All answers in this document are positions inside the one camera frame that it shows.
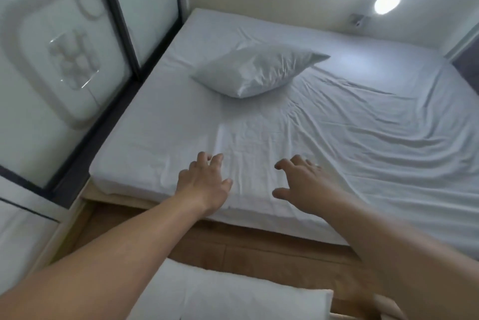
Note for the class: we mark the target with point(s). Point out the person's left hand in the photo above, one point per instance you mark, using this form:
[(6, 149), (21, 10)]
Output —
[(200, 185)]

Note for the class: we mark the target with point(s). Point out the person's right hand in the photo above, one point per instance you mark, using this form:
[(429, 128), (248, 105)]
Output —
[(310, 188)]

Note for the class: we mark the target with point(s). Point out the person's right middle finger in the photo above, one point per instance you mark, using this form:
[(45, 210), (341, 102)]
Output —
[(298, 159)]

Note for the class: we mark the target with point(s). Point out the person's left middle finger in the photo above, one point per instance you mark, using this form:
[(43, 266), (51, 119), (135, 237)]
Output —
[(202, 157)]

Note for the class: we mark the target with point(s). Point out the person's left thumb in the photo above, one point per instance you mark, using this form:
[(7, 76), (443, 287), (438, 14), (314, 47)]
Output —
[(226, 185)]

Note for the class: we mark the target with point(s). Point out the person's right thumb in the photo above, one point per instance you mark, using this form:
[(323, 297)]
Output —
[(280, 193)]

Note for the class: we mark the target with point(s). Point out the person's left forearm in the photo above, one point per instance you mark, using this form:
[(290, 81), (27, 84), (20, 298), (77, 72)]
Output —
[(104, 256)]

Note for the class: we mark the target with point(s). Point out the person's right forearm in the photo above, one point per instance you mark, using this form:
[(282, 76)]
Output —
[(404, 256)]

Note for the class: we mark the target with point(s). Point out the mattress with white sheet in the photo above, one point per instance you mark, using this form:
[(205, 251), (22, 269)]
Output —
[(336, 125)]

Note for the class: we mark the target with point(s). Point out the wooden bed platform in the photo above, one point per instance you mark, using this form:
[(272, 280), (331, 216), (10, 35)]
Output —
[(243, 245)]

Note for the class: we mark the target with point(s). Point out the white pillow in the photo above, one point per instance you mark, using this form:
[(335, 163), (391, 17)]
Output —
[(224, 297), (254, 71)]

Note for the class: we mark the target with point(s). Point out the frosted glass sliding door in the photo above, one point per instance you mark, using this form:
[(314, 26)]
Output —
[(45, 50), (149, 1)]

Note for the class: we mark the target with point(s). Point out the round wall light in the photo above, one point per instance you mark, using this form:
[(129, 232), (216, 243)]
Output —
[(387, 1)]

